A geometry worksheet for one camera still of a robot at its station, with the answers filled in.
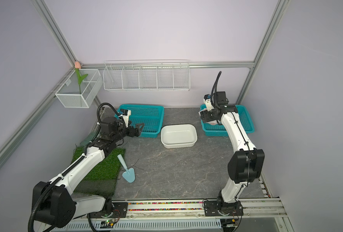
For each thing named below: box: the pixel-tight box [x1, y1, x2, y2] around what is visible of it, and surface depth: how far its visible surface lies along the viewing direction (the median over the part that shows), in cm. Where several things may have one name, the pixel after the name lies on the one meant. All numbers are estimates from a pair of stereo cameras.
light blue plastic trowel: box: [116, 153, 136, 184], surface depth 88 cm
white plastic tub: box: [160, 123, 198, 149], surface depth 104 cm
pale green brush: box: [79, 126, 101, 147], surface depth 104 cm
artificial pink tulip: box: [74, 60, 89, 95], surface depth 91 cm
